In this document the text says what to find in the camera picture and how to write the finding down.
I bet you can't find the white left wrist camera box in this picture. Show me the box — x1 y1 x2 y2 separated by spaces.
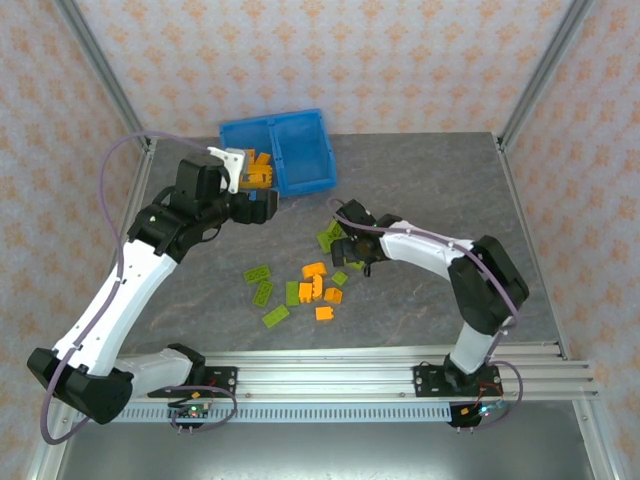
207 146 250 195

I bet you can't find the aluminium mounting rail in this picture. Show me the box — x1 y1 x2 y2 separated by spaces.
117 341 600 401

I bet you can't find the aluminium side rail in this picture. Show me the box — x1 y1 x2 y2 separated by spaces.
494 133 624 480
24 138 159 480

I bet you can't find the grey metal base sheet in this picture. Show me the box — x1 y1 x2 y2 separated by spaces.
47 399 599 480

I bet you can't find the aluminium frame post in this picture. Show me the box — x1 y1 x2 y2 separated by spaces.
497 0 599 151
51 0 154 154

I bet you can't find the small controller board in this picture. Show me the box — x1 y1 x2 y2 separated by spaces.
169 403 214 422
459 399 507 420

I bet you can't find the slotted grey cable duct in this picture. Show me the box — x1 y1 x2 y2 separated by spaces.
117 403 455 425

